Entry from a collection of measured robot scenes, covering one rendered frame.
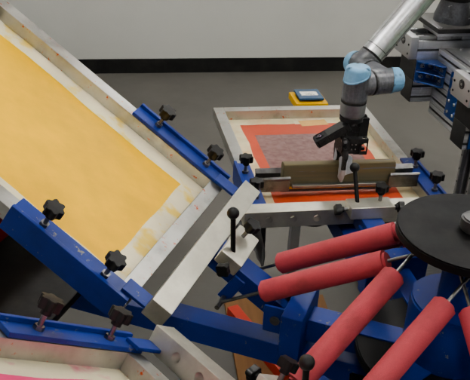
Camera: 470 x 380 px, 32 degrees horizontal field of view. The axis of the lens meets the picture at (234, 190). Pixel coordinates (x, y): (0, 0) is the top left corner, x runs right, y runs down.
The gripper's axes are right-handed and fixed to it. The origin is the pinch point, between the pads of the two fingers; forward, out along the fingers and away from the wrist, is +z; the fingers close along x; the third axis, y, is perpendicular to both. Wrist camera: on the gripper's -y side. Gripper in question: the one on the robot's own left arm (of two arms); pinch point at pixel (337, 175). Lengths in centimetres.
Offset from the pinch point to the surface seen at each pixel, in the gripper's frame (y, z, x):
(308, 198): -9.7, 5.6, -3.9
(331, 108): 15, 2, 57
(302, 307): -29, -4, -70
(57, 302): -81, -31, -101
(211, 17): 20, 59, 368
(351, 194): 4.4, 5.6, -2.6
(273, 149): -12.8, 5.7, 31.1
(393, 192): 18.3, 5.6, -2.2
